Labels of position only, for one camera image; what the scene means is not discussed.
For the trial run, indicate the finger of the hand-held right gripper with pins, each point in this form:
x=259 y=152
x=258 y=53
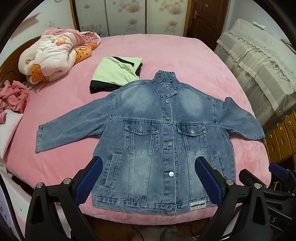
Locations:
x=278 y=170
x=246 y=176

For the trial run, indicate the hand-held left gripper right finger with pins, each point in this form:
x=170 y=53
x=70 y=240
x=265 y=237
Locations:
x=209 y=181

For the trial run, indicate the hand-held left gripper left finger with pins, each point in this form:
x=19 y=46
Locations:
x=89 y=183

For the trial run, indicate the blue denim jacket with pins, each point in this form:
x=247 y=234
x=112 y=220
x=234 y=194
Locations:
x=161 y=143

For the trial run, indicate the wooden drawer cabinet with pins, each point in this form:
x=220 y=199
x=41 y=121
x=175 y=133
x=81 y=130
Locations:
x=282 y=139

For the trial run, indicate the white pillow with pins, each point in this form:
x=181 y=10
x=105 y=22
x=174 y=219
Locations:
x=8 y=132

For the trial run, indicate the lace covered furniture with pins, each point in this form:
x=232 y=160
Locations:
x=259 y=60

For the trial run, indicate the folded green and black garment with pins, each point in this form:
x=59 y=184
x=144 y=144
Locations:
x=113 y=73

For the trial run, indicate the crumpled pink cloth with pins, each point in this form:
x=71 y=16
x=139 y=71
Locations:
x=13 y=97

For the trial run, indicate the bed with pink blanket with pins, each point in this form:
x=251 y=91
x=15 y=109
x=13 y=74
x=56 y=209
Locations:
x=185 y=53

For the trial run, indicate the pink white floral quilt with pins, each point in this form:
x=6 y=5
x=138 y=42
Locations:
x=53 y=55

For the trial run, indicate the dark wooden headboard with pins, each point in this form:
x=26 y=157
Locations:
x=13 y=62

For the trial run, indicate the brown wooden door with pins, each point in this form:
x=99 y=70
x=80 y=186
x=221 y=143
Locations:
x=208 y=20

